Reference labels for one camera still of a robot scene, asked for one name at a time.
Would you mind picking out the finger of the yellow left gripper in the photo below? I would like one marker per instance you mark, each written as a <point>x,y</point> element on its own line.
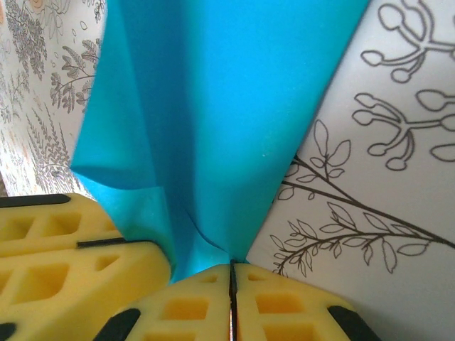
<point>117,263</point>
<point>85,216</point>

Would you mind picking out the teal cloth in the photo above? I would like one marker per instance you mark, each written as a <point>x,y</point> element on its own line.
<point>213,106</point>

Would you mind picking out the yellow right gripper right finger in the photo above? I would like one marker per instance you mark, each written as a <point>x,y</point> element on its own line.
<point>313,305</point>

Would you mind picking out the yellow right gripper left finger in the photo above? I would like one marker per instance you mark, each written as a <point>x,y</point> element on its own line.
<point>213,295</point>

